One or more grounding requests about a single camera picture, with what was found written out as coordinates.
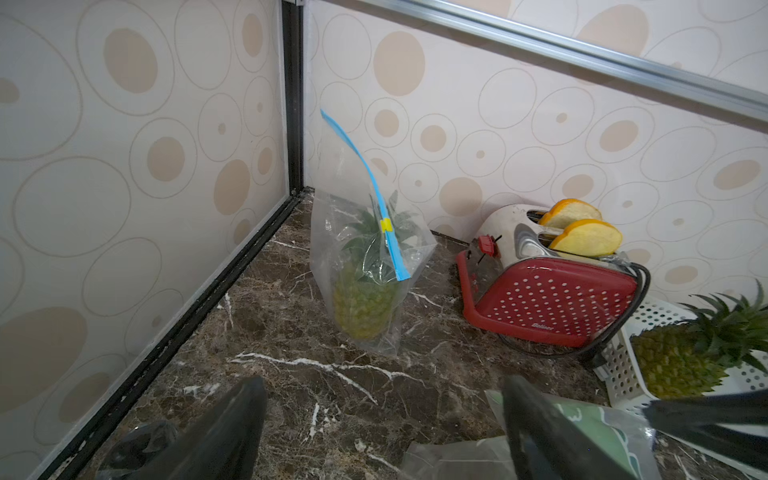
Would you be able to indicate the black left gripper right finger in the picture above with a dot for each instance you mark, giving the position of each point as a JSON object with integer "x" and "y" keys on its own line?
{"x": 568, "y": 452}

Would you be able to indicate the green printed zip-top bag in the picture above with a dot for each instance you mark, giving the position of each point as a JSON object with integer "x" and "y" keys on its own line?
{"x": 624, "y": 437}

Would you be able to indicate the white perforated plastic basket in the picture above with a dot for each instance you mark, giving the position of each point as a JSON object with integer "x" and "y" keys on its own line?
{"x": 621, "y": 374}

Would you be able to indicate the clear bag blue zipper left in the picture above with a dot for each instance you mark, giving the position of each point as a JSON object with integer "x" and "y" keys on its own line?
{"x": 346, "y": 171}

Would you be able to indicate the red polka-dot toaster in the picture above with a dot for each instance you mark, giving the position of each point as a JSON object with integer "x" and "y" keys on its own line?
{"x": 513, "y": 285}

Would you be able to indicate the yellow toast slice front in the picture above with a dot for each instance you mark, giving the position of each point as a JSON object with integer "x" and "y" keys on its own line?
{"x": 589, "y": 238}

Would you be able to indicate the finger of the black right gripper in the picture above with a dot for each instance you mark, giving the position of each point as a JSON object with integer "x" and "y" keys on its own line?
{"x": 706, "y": 421}

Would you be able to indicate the pineapple in left bag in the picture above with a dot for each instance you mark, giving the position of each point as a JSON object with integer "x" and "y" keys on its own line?
{"x": 364, "y": 283}

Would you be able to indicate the yellow toast slice rear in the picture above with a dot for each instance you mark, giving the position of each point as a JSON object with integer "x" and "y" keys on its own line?
{"x": 568, "y": 211}

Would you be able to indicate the pineapple from green bag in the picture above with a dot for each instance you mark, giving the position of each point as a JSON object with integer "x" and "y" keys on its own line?
{"x": 690, "y": 358}

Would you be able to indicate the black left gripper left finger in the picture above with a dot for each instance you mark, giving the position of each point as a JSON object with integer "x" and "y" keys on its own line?
{"x": 222, "y": 444}

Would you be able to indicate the yellow toast slice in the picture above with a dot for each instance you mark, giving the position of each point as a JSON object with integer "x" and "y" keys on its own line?
{"x": 568, "y": 211}
{"x": 589, "y": 238}

